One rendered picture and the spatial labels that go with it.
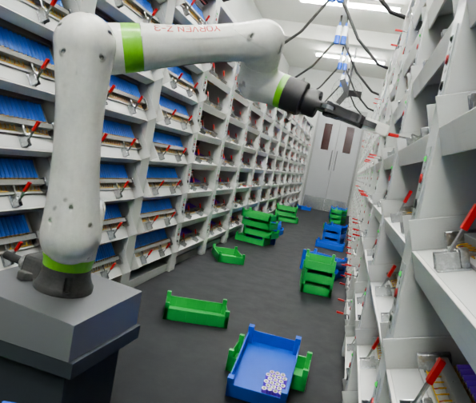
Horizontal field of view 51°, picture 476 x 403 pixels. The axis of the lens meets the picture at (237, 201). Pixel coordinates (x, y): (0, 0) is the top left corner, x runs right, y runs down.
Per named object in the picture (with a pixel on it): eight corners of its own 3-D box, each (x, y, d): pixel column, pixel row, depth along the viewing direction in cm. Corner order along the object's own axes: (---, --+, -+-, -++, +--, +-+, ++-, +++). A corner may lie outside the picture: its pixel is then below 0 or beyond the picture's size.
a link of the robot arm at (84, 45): (32, 271, 102) (49, 0, 94) (44, 249, 118) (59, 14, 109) (98, 274, 106) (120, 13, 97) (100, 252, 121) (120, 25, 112)
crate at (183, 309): (162, 319, 227) (165, 302, 227) (165, 305, 247) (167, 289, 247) (226, 329, 231) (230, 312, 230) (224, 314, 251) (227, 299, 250)
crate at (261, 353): (284, 412, 162) (287, 394, 159) (225, 395, 166) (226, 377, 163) (298, 353, 189) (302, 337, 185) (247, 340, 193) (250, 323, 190)
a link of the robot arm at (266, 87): (245, 79, 146) (229, 101, 139) (250, 42, 136) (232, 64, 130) (289, 97, 143) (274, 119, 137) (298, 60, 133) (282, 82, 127)
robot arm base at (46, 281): (-15, 269, 126) (-11, 246, 126) (28, 260, 140) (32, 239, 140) (66, 303, 118) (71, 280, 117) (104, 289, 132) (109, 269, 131)
